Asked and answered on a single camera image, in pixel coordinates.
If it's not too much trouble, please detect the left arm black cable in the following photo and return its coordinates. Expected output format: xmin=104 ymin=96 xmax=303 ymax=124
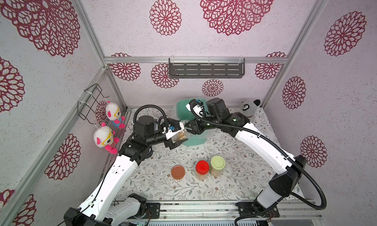
xmin=133 ymin=104 xmax=170 ymax=132

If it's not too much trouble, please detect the aluminium rail frame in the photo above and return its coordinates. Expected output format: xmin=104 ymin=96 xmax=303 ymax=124
xmin=75 ymin=200 xmax=323 ymax=226

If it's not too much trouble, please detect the red lidded peanut jar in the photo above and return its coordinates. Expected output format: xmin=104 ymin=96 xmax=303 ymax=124
xmin=195 ymin=160 xmax=210 ymax=181

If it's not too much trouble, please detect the pink white plush doll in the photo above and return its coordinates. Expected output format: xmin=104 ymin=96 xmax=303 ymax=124
xmin=93 ymin=123 xmax=119 ymax=154
xmin=105 ymin=102 xmax=126 ymax=129

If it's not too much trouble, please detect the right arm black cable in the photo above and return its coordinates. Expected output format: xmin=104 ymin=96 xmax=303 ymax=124
xmin=189 ymin=100 xmax=328 ymax=226

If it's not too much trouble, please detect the upper pink white plush doll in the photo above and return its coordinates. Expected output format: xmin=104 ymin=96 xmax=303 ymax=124
xmin=105 ymin=102 xmax=126 ymax=129

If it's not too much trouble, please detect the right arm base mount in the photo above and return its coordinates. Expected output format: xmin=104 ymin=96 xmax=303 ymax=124
xmin=235 ymin=200 xmax=280 ymax=219

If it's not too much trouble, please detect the grey plush dog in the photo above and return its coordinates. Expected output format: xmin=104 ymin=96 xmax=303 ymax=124
xmin=240 ymin=99 xmax=261 ymax=119

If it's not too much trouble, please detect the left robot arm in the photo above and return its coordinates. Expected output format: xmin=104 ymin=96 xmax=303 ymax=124
xmin=62 ymin=116 xmax=187 ymax=226

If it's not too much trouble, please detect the glass jar of peanuts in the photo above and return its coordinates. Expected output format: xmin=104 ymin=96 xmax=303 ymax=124
xmin=171 ymin=128 xmax=191 ymax=143

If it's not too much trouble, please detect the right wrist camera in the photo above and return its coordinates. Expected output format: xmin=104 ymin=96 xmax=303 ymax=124
xmin=186 ymin=99 xmax=210 ymax=118

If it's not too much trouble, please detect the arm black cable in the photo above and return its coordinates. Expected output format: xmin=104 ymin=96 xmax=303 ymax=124
xmin=133 ymin=104 xmax=170 ymax=132
xmin=189 ymin=100 xmax=328 ymax=226

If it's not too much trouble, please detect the lower pink white plush doll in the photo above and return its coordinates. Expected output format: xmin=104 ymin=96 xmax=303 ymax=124
xmin=93 ymin=123 xmax=119 ymax=154

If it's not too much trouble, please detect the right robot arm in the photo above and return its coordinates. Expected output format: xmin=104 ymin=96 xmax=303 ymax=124
xmin=185 ymin=98 xmax=306 ymax=211

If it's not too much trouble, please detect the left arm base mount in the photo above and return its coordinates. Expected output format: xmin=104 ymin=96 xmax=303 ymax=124
xmin=127 ymin=193 xmax=161 ymax=219

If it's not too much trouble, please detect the brown jar lid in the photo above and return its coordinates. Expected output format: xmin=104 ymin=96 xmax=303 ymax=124
xmin=171 ymin=165 xmax=186 ymax=180

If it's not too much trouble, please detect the black wire basket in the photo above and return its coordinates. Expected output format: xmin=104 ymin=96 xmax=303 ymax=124
xmin=77 ymin=83 xmax=109 ymax=125

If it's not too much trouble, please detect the grey wall shelf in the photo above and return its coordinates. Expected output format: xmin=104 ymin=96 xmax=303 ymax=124
xmin=168 ymin=58 xmax=245 ymax=79

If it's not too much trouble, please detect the green lidded peanut jar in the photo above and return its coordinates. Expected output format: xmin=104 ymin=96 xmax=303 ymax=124
xmin=209 ymin=155 xmax=226 ymax=178

